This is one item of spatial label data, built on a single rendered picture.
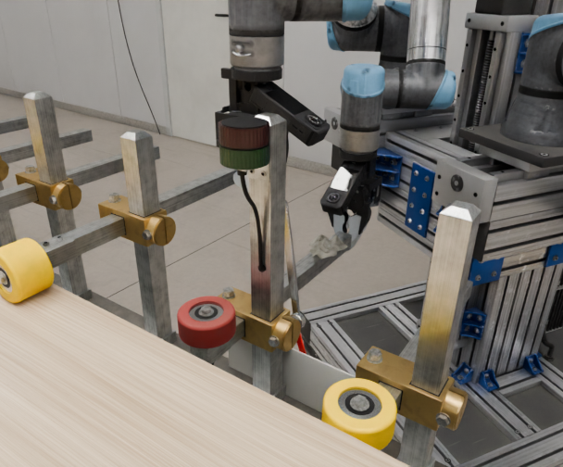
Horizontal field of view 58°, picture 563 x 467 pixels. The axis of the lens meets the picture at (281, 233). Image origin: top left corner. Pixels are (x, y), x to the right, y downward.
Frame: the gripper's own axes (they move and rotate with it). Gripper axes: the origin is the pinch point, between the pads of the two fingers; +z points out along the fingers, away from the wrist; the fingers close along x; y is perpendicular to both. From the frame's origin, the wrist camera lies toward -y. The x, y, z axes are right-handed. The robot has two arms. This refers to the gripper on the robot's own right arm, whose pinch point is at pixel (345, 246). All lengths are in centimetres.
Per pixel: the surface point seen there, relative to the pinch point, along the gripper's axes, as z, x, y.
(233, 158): -30, -5, -41
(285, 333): -3.4, -8.5, -34.9
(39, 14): -15, 493, 250
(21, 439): -7, 1, -69
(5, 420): -7, 4, -68
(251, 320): -3.8, -3.0, -35.7
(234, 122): -34, -4, -39
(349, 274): 83, 53, 117
